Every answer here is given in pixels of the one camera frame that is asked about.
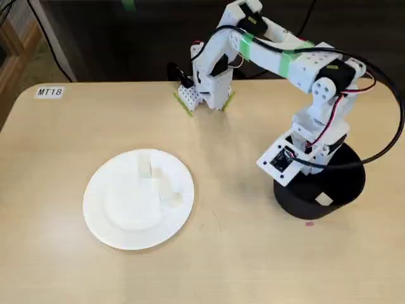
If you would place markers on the black pot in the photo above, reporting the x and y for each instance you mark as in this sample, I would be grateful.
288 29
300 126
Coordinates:
316 212

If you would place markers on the wooden shelf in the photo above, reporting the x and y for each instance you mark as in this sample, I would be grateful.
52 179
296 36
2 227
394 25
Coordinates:
19 54

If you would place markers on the white paper plate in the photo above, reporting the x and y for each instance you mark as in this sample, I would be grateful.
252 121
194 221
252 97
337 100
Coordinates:
133 215

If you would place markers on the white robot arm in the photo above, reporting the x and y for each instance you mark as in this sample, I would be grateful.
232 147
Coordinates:
269 60

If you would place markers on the grey mesh panel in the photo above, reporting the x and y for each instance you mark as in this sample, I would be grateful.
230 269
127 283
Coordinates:
19 12

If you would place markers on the white MT18 label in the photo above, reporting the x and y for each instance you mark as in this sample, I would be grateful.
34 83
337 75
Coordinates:
49 92

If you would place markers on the small pink sticker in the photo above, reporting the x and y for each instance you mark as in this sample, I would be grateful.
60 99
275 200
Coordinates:
310 224

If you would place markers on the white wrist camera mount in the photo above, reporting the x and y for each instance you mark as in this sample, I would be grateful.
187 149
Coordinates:
278 161

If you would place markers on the green tape band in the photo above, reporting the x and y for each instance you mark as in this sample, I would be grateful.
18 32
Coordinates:
286 63
246 47

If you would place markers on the green tape strip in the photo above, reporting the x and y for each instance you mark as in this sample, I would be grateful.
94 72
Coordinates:
183 104
228 101

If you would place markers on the black clamp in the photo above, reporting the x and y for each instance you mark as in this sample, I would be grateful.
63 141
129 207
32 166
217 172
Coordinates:
177 74

